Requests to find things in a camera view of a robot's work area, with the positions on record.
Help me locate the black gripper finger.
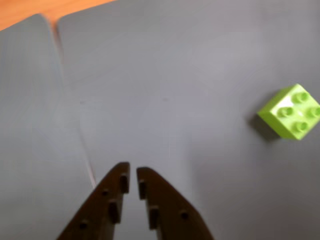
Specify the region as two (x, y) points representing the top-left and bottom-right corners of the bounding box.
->
(56, 162), (131, 240)
(136, 166), (215, 240)

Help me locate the green lego block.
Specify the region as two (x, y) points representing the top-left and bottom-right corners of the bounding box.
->
(256, 83), (320, 141)

